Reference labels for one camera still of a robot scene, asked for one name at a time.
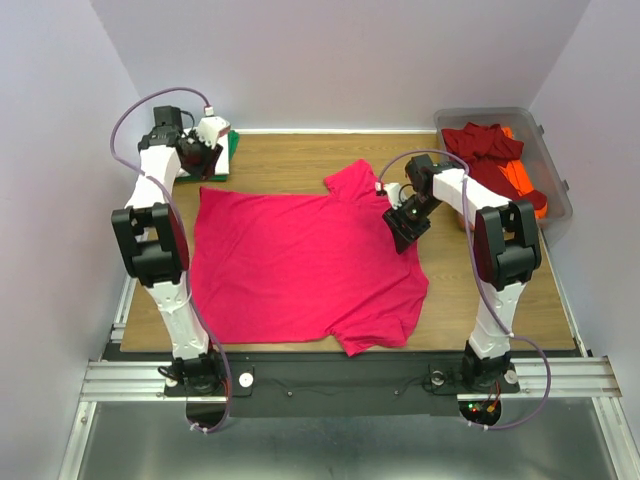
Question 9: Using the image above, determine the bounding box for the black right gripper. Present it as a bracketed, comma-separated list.
[382, 193, 442, 254]

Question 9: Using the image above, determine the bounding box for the pink t shirt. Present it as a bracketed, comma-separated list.
[190, 160, 429, 356]

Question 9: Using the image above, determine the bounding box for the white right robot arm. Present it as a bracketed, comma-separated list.
[375, 149, 542, 390]

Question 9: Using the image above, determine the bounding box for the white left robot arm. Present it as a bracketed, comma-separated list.
[111, 106, 229, 396]

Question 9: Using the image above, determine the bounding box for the folded white t shirt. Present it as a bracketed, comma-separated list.
[176, 129, 231, 181]

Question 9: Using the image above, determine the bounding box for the folded green t shirt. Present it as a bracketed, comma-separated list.
[175, 130, 240, 183]

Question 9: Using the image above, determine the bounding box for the dark red t shirt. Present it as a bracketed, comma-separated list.
[442, 122, 549, 211]

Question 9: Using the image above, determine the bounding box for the orange t shirt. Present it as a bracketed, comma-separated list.
[459, 127, 550, 232]

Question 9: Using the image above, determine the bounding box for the clear plastic storage bin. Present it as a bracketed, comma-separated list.
[433, 107, 573, 248]

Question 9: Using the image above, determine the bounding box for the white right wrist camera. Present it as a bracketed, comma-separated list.
[375, 182, 407, 210]

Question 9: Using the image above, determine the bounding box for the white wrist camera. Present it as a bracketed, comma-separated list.
[195, 116, 231, 149]
[375, 182, 407, 210]

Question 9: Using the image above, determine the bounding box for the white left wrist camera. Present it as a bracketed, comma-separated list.
[195, 116, 231, 149]

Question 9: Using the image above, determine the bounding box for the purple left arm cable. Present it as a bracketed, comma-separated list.
[108, 87, 234, 435]

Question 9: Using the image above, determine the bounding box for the aluminium mounting rail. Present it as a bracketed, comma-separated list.
[80, 357, 621, 402]

